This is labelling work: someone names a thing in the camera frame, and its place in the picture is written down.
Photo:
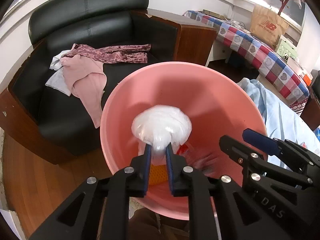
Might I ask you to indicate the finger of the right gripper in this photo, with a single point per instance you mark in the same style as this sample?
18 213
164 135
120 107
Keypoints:
294 156
253 162

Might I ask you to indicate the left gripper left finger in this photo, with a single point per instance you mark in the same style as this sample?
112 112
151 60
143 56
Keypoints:
99 208

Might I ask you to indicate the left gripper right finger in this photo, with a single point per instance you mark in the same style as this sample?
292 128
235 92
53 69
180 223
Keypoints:
219 208

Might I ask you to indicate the yellow mesh foam wrap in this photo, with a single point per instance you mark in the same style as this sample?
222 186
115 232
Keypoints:
158 174

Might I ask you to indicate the white plastic bag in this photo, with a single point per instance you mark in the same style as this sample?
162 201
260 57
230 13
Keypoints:
160 126

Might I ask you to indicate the light blue floral tablecloth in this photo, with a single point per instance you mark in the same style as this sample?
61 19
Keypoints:
280 121

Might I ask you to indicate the pink plastic bin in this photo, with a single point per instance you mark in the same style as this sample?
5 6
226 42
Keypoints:
178 103

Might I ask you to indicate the orange box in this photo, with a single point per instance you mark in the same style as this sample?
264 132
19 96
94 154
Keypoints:
307 78

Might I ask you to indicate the checkered plaid tablecloth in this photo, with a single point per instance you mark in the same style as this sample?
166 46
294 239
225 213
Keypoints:
264 59

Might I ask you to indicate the light green box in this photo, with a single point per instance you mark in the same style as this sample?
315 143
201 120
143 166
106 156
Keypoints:
286 49

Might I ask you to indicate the white desk under plaid cloth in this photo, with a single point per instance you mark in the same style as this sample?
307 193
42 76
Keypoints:
219 52

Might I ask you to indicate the wooden side table left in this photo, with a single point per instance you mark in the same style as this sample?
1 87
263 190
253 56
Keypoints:
179 38

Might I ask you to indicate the brown New Balance paper bag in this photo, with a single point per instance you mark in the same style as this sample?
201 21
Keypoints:
267 25

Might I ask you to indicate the clothes pile on armchair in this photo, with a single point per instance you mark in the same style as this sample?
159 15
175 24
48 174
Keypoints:
80 72

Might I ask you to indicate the left black leather armchair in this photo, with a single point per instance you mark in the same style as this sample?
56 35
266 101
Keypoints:
56 127

